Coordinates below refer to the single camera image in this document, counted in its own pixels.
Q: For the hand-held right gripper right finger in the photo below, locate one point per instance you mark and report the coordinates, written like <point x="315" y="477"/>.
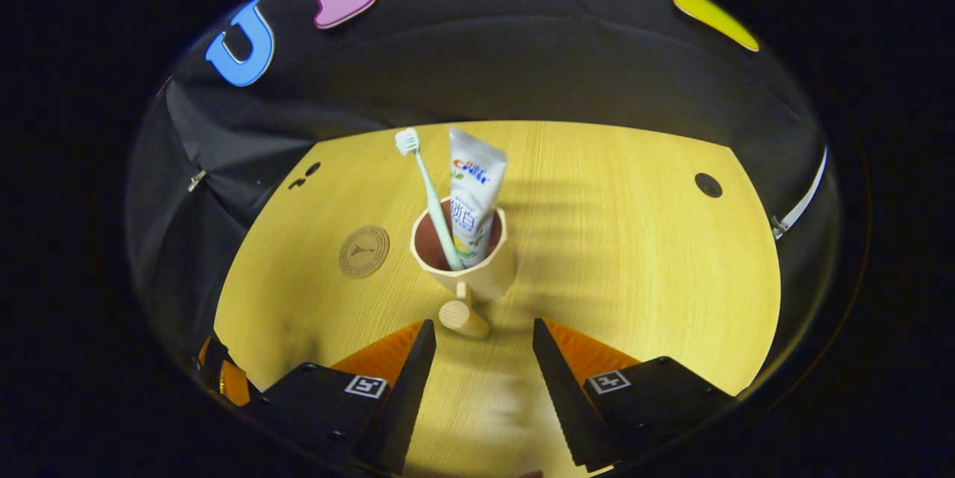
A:
<point x="559" y="396"/>

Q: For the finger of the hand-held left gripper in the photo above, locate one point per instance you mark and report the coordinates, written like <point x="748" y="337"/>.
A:
<point x="233" y="382"/>

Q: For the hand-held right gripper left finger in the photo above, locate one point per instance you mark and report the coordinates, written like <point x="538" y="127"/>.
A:
<point x="403" y="403"/>

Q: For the round brown coaster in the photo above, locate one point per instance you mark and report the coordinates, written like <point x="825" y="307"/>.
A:
<point x="364" y="250"/>

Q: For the light green toothbrush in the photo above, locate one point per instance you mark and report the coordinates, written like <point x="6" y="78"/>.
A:
<point x="431" y="195"/>

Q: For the white toothpaste tube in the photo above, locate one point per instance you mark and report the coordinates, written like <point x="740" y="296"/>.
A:
<point x="474" y="195"/>

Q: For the wooden desktop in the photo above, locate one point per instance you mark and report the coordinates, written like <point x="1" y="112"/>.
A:
<point x="634" y="254"/>

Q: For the silver metal clip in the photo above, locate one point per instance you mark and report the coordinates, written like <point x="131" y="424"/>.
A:
<point x="197" y="180"/>

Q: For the black backdrop cloth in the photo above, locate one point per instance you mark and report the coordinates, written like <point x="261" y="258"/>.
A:
<point x="522" y="68"/>

